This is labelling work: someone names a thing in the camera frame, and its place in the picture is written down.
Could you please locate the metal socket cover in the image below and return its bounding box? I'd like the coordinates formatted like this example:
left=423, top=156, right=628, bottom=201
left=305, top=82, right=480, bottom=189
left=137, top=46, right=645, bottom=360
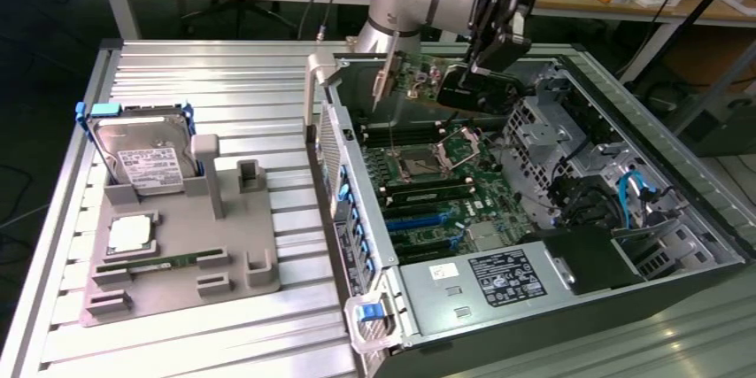
left=435, top=125, right=483, bottom=172

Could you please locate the black plastic shroud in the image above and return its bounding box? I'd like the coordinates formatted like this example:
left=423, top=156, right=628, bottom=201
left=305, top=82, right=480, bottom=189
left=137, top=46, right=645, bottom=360
left=517, top=226, right=648, bottom=296

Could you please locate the hard disk in blue carrier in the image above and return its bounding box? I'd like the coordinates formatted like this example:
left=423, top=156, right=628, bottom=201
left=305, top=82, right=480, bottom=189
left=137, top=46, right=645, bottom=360
left=75, top=101, right=199, bottom=197

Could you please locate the grey parts rack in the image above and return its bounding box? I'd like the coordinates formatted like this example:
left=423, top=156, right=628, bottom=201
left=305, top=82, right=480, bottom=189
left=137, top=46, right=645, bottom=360
left=79, top=132, right=283, bottom=329

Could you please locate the grey power supply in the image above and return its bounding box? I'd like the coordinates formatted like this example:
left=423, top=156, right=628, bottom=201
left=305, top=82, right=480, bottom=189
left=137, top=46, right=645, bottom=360
left=399, top=240, right=577, bottom=337

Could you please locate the blue expansion slot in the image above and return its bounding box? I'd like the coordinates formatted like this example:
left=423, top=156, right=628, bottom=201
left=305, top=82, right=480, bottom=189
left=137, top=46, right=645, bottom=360
left=384, top=213, right=448, bottom=232

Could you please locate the grey metal disk bay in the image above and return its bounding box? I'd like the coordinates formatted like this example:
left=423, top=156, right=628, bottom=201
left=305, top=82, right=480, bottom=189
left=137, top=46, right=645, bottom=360
left=501, top=72, right=601, bottom=175

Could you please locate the black RAM stick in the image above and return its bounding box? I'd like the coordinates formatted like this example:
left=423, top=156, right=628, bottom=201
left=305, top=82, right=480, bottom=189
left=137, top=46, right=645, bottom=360
left=384, top=189, right=469, bottom=207

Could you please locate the green RAM stick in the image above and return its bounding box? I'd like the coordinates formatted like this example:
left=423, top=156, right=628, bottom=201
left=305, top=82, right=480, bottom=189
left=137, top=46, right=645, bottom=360
left=124, top=253, right=205, bottom=271

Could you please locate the open black PC case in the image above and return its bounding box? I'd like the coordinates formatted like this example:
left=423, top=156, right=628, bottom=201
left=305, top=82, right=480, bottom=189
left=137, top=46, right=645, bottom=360
left=301, top=50, right=756, bottom=378

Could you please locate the green motherboard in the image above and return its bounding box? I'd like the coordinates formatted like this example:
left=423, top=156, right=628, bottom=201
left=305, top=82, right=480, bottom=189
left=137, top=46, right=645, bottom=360
left=359, top=123, right=533, bottom=264

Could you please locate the blue wire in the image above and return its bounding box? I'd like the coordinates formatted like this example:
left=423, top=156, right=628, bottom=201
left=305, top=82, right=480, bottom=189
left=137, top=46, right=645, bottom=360
left=616, top=169, right=648, bottom=231

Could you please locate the black equipment box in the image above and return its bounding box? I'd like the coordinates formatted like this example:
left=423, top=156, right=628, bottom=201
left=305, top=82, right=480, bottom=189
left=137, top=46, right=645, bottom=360
left=679, top=96, right=756, bottom=158

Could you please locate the graphics card with black cooler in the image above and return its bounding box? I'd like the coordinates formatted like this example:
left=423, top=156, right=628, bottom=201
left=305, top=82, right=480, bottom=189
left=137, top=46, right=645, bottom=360
left=371, top=50, right=524, bottom=116

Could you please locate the CPU socket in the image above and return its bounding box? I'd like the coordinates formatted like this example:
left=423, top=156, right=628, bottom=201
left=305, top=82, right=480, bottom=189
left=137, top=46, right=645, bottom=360
left=399, top=150, right=441, bottom=182

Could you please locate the silver chipset heatsink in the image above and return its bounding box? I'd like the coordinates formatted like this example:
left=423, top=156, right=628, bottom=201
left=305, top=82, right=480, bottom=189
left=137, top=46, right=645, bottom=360
left=469, top=223, right=504, bottom=251

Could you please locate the silver CPU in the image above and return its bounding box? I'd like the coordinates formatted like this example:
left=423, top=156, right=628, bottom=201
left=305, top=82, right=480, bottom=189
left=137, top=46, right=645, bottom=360
left=108, top=217, right=157, bottom=251

